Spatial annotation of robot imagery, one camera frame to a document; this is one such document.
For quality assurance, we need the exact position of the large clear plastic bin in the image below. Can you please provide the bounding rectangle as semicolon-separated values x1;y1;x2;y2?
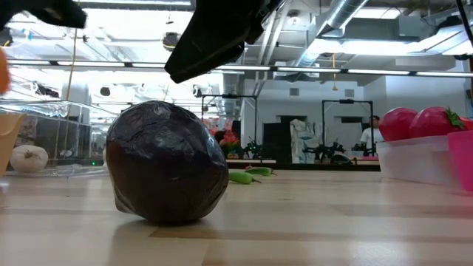
0;99;119;178

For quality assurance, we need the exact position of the cream garlic bulb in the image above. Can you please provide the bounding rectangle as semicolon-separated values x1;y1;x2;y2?
10;144;50;174

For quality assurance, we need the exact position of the small frosted plastic bin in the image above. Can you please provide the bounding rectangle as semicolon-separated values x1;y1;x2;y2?
375;134;463;188

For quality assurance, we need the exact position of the red plastic basket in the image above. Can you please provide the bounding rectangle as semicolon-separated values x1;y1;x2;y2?
446;129;473;193

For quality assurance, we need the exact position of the silver ventilation duct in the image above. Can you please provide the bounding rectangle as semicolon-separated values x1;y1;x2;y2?
220;55;247;119

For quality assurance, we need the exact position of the black metal stand frame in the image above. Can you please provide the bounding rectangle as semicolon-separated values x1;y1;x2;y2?
321;98;374;145

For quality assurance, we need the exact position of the white covered equipment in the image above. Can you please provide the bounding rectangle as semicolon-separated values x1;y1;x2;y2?
290;117;319;164

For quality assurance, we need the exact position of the yellow hanging cord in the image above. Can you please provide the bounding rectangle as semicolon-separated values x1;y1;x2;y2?
331;53;339;92

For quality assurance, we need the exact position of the black aluminium table frame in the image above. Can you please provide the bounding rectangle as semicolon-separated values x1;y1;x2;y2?
225;163;381;172

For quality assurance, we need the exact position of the person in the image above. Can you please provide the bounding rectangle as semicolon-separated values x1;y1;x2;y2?
360;115;385;158

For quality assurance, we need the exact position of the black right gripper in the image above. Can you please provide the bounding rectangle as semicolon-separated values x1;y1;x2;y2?
164;0;289;85

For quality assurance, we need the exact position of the orange chili pepper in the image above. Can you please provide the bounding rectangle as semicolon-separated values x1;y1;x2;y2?
0;47;11;95

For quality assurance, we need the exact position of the black dome ceiling fixture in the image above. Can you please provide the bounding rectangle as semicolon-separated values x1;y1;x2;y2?
161;32;182;52

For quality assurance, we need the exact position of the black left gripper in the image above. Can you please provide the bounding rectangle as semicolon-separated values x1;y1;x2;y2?
0;0;88;30

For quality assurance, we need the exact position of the long ceiling light strip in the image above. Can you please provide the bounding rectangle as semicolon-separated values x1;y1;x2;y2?
7;58;473;79

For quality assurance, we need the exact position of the yellow plastic basket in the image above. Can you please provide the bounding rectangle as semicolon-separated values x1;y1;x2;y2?
0;112;27;178

